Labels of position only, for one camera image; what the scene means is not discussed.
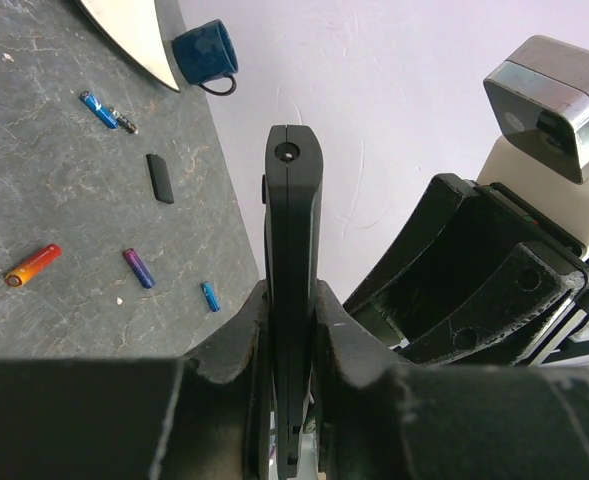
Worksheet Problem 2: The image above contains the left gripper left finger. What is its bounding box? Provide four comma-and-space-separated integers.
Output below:
0, 282, 271, 479

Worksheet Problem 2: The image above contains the black remote battery cover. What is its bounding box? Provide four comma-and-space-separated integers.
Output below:
146, 154, 175, 205

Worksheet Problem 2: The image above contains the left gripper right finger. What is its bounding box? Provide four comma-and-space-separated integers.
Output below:
314, 282, 589, 479

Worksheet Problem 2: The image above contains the purple battery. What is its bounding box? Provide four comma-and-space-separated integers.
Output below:
122, 248, 155, 289

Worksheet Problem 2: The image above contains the light blue battery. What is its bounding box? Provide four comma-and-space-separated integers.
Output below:
200, 282, 221, 312

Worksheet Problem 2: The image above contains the navy blue mug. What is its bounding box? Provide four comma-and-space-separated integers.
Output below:
171, 19, 239, 97

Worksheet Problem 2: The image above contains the black battery near blue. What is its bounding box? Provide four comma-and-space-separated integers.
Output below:
108, 107, 139, 135

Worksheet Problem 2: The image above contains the white square plate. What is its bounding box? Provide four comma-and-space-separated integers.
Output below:
78, 0, 180, 92

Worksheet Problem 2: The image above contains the orange red battery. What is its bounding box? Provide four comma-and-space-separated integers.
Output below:
4, 243, 63, 288

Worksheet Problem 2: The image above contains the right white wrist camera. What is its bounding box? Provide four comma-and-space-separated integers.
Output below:
477, 35, 589, 260

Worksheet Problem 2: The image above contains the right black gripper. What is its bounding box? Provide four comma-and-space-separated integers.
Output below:
345, 174, 589, 366

